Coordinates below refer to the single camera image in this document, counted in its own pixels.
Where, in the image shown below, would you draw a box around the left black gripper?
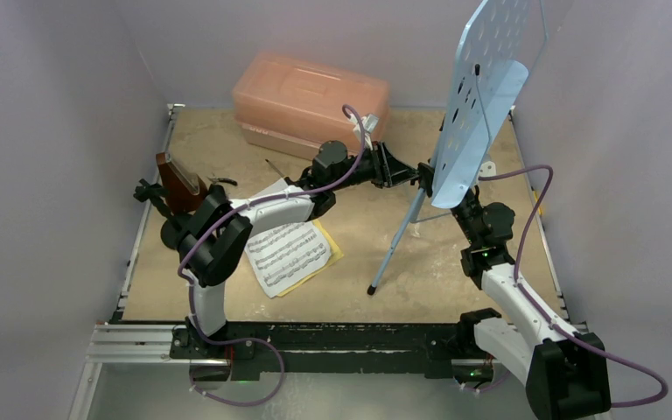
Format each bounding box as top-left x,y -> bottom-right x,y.
330,142 -> 419,193

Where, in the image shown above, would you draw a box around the yellow sheet music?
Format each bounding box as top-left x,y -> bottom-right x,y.
275,219 -> 346,299

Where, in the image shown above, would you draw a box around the light blue music stand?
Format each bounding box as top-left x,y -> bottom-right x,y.
367,1 -> 530,295

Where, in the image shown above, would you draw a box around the white sheet music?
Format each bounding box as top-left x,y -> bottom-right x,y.
241,179 -> 332,298

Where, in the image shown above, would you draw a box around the clear plastic metronome cover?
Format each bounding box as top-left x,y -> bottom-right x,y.
164,152 -> 200,195

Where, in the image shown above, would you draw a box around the brown wooden metronome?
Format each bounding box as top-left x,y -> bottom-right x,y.
156,152 -> 208,213

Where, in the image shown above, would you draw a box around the black round microphone stand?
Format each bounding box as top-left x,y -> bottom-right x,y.
133,178 -> 193,250

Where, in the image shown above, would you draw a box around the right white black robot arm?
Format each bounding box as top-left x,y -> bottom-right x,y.
451,189 -> 612,419

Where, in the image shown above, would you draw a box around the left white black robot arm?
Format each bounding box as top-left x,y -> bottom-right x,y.
176,141 -> 420,358

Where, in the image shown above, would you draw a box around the black yellow screwdriver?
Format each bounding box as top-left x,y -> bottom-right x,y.
264,159 -> 286,179

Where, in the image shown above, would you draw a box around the pink plastic storage box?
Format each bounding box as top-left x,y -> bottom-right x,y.
232,52 -> 390,160

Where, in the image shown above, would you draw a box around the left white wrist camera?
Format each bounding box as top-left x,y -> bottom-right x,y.
350,114 -> 380,150

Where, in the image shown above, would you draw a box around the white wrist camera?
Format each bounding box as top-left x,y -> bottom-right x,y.
476,160 -> 497,179
350,114 -> 380,150

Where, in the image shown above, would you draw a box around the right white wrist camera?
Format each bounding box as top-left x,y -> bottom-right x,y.
476,160 -> 497,179

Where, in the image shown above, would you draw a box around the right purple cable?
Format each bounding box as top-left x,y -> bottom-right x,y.
478,164 -> 669,410

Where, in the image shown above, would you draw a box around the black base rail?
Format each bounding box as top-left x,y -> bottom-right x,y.
170,321 -> 504,384

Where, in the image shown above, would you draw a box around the black handled pliers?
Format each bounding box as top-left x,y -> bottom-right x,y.
207,176 -> 238,186

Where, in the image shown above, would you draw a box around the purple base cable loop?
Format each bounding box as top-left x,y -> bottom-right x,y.
188,338 -> 286,407

